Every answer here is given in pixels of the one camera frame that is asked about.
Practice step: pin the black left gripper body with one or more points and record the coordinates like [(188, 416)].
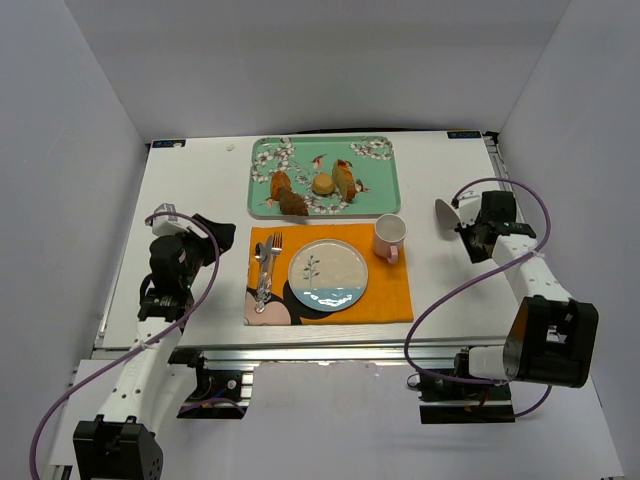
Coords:
[(204, 239)]

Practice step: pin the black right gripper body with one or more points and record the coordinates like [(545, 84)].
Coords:
[(473, 235)]

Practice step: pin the metal cake server wooden handle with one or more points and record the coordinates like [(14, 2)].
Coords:
[(446, 215)]

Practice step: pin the sliced bread loaf piece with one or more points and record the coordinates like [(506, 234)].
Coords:
[(344, 180)]

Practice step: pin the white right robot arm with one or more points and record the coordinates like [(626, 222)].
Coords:
[(552, 338)]

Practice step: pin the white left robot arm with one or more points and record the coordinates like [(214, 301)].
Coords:
[(121, 442)]

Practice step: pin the silver spoon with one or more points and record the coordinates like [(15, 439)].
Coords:
[(260, 254)]

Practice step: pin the silver fork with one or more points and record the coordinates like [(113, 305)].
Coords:
[(275, 245)]

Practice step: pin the pink ceramic mug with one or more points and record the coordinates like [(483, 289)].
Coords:
[(390, 232)]

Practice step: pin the orange cartoon placemat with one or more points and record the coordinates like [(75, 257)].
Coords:
[(386, 297)]

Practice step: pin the right blue table label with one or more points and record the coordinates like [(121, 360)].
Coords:
[(464, 134)]

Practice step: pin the blue table label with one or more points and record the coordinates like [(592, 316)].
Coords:
[(168, 143), (464, 134)]

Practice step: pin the left blue table label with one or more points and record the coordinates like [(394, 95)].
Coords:
[(168, 143)]

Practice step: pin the dark brown chocolate pastry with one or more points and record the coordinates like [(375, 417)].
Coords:
[(291, 203)]

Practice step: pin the golden croissant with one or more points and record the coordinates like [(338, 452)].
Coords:
[(279, 181)]

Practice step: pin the green floral serving tray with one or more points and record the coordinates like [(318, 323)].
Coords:
[(372, 163)]

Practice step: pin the blue white ceramic plate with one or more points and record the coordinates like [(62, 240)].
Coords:
[(328, 275)]

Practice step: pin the round yellow muffin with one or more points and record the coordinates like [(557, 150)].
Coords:
[(323, 184)]

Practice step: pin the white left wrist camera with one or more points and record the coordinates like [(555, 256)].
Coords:
[(165, 222)]

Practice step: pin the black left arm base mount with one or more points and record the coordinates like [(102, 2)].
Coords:
[(221, 392)]

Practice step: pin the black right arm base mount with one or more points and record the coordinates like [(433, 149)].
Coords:
[(446, 403)]

